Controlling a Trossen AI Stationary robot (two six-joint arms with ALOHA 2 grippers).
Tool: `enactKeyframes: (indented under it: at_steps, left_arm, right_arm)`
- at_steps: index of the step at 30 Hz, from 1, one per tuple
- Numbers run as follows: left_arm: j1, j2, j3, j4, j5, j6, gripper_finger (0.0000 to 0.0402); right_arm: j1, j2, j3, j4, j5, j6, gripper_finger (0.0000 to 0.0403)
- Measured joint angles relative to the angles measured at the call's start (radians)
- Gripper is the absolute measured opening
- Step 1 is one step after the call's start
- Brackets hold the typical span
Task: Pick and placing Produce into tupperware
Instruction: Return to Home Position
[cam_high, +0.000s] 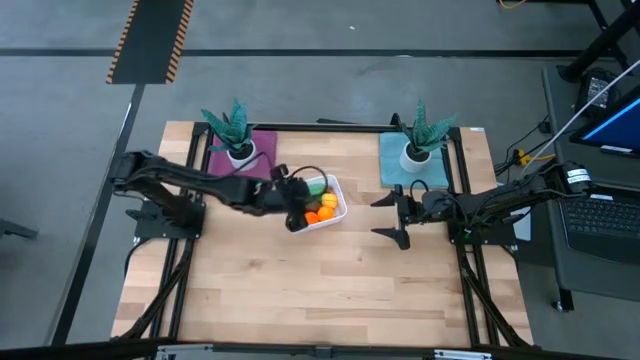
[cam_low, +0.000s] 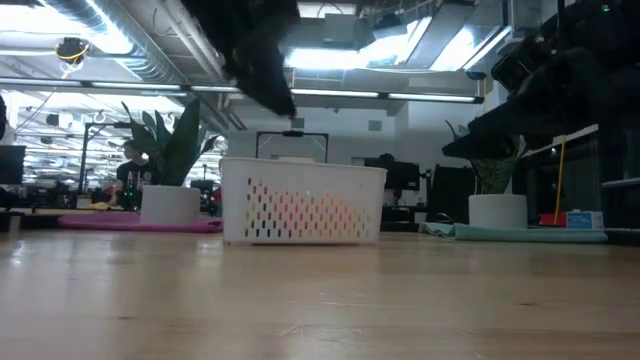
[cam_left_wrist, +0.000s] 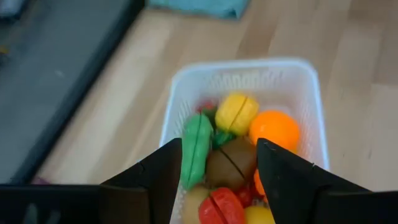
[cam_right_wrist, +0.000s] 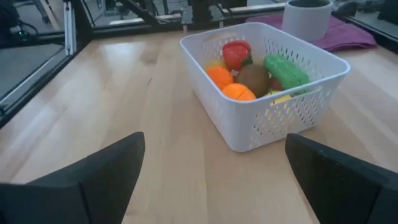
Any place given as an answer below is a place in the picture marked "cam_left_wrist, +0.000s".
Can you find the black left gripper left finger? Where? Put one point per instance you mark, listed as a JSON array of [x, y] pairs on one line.
[[149, 189]]

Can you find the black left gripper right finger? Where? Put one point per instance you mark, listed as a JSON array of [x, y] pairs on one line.
[[298, 189]]

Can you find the bumpy orange toy tangerine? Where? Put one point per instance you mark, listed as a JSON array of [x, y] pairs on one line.
[[258, 183]]

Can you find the tan toy potato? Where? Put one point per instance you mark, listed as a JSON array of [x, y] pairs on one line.
[[192, 202]]

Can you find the yellow toy lemon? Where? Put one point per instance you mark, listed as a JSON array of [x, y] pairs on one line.
[[258, 215]]

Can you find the red plastic strawberry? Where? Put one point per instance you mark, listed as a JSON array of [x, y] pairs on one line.
[[245, 194]]

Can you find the green toy pea pod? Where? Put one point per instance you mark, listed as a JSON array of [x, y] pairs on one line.
[[196, 149]]

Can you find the smooth orange toy orange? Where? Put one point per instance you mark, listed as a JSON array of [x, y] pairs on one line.
[[275, 129]]

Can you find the brown toy kiwi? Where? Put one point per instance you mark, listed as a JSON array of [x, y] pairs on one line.
[[231, 163]]

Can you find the red toy tomato green top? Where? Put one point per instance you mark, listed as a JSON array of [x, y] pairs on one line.
[[222, 207]]

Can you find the yellow toy corn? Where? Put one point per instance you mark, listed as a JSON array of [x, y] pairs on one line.
[[236, 113]]

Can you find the red toy cherry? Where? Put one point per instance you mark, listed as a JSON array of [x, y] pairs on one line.
[[206, 106]]

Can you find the white perforated plastic basket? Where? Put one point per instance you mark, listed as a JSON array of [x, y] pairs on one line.
[[245, 70]]

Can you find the teal cloth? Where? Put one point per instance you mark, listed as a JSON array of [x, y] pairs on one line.
[[202, 6]]

